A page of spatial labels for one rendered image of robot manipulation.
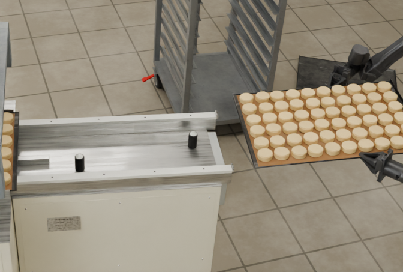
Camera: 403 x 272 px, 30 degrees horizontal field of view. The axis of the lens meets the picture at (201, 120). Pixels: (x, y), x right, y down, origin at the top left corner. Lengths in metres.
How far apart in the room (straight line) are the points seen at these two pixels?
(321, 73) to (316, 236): 1.37
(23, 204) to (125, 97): 1.91
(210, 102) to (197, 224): 1.51
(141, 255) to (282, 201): 1.21
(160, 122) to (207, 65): 1.69
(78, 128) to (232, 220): 1.18
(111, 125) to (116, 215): 0.34
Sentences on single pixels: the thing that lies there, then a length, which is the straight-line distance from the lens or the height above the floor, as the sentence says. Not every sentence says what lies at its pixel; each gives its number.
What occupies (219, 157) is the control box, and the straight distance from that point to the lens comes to 2.65.
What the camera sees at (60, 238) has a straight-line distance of 2.63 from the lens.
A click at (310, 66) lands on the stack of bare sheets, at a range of 4.72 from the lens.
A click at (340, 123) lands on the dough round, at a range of 2.63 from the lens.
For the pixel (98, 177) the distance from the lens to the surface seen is 2.46.
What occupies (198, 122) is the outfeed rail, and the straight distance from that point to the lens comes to 2.73.
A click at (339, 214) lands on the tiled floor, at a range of 3.76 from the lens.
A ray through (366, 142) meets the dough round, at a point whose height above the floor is 1.01.
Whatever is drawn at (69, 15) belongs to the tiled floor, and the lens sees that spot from 5.08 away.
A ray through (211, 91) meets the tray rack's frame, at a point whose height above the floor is 0.15.
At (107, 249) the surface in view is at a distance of 2.69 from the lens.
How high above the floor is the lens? 2.56
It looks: 38 degrees down
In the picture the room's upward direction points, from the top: 6 degrees clockwise
